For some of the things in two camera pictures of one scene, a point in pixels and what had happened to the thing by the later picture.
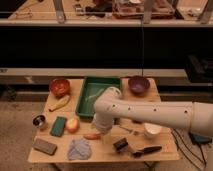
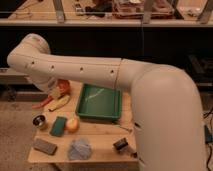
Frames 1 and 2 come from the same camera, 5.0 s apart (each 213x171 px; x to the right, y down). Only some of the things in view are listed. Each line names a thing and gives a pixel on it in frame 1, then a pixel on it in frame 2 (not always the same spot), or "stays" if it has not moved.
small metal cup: (39, 120) stays
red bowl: (60, 87) stays
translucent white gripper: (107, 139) → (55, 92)
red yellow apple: (72, 125) stays
